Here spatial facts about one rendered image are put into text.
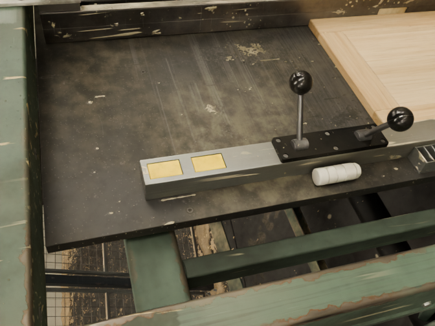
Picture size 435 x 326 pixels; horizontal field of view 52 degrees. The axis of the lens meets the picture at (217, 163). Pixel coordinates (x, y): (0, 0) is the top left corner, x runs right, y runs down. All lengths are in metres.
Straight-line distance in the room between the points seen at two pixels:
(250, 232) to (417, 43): 2.08
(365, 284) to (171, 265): 0.27
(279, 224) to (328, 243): 2.06
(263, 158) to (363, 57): 0.42
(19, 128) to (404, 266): 0.57
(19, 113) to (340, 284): 0.51
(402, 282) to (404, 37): 0.67
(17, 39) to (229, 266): 0.52
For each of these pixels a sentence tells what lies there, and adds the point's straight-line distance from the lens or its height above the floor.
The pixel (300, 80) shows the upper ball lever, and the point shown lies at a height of 1.56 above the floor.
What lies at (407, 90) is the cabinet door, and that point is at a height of 1.22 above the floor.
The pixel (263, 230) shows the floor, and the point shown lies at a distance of 2.92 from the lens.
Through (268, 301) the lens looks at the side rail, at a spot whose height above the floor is 1.63.
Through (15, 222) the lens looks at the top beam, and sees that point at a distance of 0.59.
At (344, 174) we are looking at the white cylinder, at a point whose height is 1.43.
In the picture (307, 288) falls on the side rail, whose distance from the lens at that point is 0.60.
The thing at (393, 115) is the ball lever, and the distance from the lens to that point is 0.71.
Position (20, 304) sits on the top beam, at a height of 1.89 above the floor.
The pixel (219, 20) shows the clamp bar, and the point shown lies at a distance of 1.03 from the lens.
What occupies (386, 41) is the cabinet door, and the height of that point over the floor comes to 1.18.
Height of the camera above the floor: 2.04
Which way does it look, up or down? 37 degrees down
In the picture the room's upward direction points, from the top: 76 degrees counter-clockwise
